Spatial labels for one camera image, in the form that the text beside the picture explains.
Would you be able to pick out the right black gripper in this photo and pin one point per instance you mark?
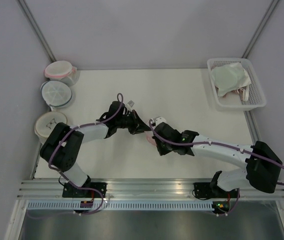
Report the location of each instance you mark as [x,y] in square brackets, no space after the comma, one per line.
[161,151]

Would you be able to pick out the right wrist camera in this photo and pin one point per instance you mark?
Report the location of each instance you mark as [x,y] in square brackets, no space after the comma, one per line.
[157,120]

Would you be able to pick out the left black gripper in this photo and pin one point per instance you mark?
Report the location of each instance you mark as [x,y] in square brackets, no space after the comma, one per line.
[137,127]

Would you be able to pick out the pink-trim laundry bag rear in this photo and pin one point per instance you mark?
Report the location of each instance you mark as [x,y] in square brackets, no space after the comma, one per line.
[62,71]

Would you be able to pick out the corner aluminium post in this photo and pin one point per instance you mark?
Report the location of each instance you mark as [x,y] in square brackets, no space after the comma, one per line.
[261,27]
[36,29]

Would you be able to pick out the beige-trim round laundry bag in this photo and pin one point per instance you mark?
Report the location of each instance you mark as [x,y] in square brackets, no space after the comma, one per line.
[45,124]

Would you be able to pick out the white plastic basket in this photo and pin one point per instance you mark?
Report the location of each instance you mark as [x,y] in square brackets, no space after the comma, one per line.
[233,101]

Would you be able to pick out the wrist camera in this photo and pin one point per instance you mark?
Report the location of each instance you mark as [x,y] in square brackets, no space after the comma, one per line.
[129,105]
[157,120]

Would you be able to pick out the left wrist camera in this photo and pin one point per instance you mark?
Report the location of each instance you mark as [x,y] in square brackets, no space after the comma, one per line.
[129,105]

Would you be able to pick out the pink-zip white laundry bag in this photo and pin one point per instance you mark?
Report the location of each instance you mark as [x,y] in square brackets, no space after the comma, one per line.
[150,139]

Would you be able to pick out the white slotted cable duct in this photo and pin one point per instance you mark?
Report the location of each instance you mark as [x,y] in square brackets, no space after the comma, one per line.
[121,205]

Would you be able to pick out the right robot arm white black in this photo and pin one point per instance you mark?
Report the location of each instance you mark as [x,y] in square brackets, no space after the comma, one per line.
[257,165]

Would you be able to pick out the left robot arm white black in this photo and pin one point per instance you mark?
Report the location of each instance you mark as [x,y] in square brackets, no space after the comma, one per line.
[61,148]

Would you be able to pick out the aluminium rail front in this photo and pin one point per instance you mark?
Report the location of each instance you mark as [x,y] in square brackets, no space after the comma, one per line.
[137,189]

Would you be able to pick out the blue-trim round laundry bag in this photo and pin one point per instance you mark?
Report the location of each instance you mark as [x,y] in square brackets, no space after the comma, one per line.
[56,94]

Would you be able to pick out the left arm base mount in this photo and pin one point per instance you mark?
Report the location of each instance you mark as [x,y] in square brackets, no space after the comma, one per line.
[70,191]

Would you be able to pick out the left corner aluminium post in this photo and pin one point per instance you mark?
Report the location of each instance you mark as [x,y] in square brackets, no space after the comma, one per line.
[36,29]

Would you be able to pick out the right corner aluminium post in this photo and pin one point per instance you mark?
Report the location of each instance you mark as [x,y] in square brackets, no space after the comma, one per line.
[261,27]

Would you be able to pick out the pale green bra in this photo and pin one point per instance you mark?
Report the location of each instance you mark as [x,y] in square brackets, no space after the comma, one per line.
[226,79]

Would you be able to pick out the white cream bra in basket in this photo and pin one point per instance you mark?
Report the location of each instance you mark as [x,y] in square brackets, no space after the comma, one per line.
[243,89]

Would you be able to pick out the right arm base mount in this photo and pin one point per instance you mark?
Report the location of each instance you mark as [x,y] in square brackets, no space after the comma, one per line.
[203,191]

